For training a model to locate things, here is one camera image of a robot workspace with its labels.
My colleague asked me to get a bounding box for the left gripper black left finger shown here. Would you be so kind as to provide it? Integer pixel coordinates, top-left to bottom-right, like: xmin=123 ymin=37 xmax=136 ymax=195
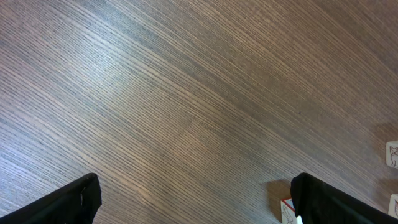
xmin=1 ymin=173 xmax=102 ymax=224

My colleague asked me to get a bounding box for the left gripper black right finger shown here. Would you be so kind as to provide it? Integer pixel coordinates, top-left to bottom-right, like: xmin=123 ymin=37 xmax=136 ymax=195
xmin=290 ymin=172 xmax=397 ymax=224

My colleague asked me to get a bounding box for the wooden block sketch picture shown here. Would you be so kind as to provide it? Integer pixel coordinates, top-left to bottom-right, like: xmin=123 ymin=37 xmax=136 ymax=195
xmin=280 ymin=198 xmax=303 ymax=224

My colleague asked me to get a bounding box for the wooden block red dog picture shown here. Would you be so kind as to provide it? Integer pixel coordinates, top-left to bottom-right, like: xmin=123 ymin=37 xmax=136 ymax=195
xmin=386 ymin=141 xmax=398 ymax=169

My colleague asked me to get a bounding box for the plain wooden block green side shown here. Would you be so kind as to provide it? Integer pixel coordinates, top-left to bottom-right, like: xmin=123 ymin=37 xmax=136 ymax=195
xmin=388 ymin=194 xmax=398 ymax=218

